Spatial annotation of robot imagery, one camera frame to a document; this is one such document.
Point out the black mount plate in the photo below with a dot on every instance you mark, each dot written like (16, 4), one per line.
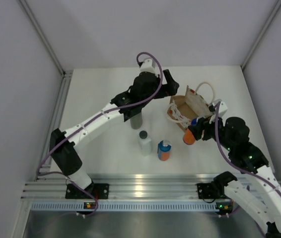
(98, 191)
(206, 191)

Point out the orange blue spray bottle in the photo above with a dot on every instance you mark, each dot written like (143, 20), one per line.
(163, 150)

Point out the white bottle grey cap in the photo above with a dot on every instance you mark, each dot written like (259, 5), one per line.
(145, 143)

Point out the orange bottle blue cap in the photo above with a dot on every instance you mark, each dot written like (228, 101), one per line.
(188, 137)

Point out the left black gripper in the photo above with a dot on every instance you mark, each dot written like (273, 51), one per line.
(169, 89)

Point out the right black mount plate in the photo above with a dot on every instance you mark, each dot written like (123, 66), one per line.
(206, 191)

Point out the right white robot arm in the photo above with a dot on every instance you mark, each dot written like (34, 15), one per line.
(251, 162)

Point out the left black mount plate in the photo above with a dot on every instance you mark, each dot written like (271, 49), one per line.
(98, 191)

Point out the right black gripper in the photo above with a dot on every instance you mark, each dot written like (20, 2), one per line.
(201, 125)

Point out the brown canvas bag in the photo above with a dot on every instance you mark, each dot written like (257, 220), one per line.
(182, 109)

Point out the right aluminium frame post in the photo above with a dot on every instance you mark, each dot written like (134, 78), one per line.
(273, 13)

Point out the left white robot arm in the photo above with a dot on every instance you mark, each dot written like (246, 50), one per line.
(64, 145)

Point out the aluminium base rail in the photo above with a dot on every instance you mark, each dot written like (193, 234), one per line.
(122, 187)

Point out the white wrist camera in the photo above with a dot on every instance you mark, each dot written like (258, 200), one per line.
(148, 65)
(218, 105)

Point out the left aluminium frame post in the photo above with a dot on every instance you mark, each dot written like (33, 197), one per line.
(40, 33)

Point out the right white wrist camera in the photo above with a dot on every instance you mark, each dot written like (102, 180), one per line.
(218, 105)

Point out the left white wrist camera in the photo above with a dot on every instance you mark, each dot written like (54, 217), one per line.
(148, 65)

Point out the aluminium frame post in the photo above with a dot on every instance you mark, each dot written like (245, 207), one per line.
(40, 33)
(273, 13)

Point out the grey slotted cable duct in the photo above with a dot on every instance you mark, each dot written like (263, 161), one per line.
(129, 206)

